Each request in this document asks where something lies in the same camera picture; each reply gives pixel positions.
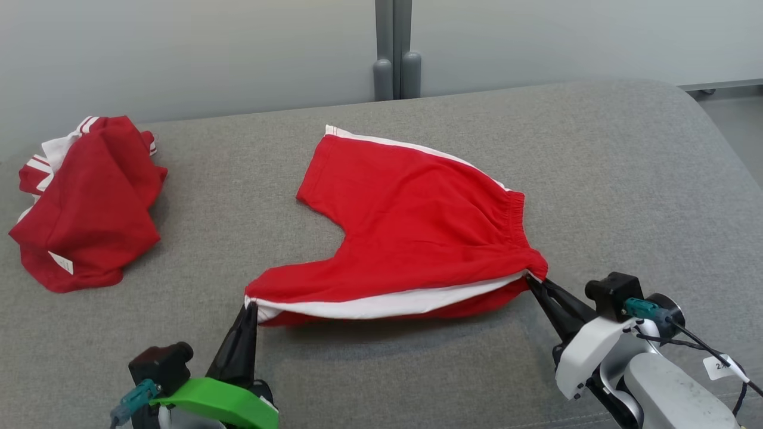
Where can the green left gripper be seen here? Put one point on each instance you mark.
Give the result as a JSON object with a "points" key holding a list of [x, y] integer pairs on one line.
{"points": [[226, 400]]}

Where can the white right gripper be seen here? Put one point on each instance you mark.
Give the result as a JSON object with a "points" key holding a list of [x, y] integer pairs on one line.
{"points": [[590, 351]]}

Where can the red shorts with white stripe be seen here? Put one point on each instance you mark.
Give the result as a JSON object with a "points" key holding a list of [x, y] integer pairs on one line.
{"points": [[417, 226]]}

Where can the red jersey with white sleeves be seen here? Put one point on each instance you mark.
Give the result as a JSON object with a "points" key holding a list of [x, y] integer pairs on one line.
{"points": [[89, 220]]}

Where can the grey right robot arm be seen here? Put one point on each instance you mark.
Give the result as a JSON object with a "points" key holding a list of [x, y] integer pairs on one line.
{"points": [[667, 393]]}

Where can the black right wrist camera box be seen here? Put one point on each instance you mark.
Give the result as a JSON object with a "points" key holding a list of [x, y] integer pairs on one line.
{"points": [[611, 295]]}

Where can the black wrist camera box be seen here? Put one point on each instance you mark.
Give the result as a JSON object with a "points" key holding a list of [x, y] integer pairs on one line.
{"points": [[611, 295], [158, 366]]}

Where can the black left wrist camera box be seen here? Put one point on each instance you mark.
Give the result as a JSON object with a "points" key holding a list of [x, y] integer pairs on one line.
{"points": [[158, 366]]}

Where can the grey partition base rail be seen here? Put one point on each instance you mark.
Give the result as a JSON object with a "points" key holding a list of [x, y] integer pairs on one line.
{"points": [[727, 84]]}

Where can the grey partition post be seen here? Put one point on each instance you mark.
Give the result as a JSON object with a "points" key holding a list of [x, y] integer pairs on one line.
{"points": [[384, 36]]}

